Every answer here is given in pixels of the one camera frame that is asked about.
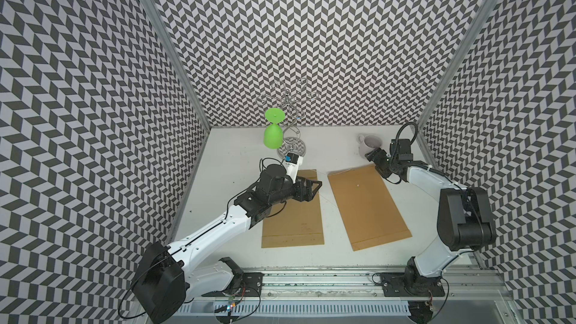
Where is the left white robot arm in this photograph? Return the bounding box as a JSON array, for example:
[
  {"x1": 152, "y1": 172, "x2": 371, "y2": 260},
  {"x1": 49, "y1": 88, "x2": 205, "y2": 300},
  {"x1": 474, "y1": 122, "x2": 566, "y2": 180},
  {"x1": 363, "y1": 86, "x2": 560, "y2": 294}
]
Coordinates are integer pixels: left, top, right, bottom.
[{"x1": 130, "y1": 164, "x2": 323, "y2": 323}]

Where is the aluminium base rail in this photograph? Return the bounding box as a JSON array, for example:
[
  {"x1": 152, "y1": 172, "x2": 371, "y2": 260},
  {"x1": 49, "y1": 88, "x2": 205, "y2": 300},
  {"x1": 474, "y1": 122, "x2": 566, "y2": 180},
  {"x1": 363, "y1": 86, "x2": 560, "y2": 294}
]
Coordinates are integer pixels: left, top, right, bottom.
[{"x1": 175, "y1": 265, "x2": 522, "y2": 323}]

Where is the green plastic wine glass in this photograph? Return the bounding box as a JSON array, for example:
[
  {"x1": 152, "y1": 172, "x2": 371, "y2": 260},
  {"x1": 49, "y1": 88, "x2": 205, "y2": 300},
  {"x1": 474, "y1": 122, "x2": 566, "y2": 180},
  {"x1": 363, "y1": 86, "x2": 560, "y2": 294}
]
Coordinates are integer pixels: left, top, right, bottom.
[{"x1": 263, "y1": 107, "x2": 286, "y2": 149}]

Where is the pale pink ceramic mug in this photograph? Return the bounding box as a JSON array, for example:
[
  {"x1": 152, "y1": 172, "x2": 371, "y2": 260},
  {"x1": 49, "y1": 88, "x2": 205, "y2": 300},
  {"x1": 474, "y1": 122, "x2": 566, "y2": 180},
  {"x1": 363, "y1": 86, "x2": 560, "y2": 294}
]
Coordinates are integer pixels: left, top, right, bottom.
[{"x1": 357, "y1": 134, "x2": 383, "y2": 158}]

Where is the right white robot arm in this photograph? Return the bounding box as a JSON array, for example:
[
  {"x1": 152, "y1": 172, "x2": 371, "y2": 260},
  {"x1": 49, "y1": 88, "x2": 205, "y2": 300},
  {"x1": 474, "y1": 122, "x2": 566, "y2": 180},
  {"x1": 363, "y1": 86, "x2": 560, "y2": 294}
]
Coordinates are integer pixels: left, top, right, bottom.
[{"x1": 364, "y1": 139, "x2": 497, "y2": 298}]

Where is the black corrugated cable hose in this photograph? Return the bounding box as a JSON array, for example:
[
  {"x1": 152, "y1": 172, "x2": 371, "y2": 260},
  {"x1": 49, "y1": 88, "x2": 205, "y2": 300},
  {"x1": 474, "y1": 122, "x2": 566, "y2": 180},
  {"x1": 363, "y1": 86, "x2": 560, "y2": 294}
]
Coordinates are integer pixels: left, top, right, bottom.
[{"x1": 389, "y1": 121, "x2": 419, "y2": 165}]

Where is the chrome wire glass rack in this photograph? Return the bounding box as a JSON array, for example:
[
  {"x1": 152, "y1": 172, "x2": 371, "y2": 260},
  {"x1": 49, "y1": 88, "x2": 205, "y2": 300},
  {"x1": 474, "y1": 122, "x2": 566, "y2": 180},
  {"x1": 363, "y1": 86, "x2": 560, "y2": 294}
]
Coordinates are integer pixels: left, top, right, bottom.
[{"x1": 256, "y1": 77, "x2": 317, "y2": 159}]

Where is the brown kraft file bag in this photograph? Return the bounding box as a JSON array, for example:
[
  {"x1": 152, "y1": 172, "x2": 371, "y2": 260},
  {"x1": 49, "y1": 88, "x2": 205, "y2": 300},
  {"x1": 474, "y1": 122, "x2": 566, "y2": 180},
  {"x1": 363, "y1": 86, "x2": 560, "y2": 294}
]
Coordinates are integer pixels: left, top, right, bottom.
[{"x1": 328, "y1": 165, "x2": 412, "y2": 251}]

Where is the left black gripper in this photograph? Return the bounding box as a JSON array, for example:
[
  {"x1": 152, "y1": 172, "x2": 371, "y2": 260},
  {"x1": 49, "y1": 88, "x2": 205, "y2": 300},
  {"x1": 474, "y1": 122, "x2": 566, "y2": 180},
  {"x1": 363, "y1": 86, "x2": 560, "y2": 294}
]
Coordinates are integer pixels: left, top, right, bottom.
[{"x1": 268, "y1": 174, "x2": 321, "y2": 205}]

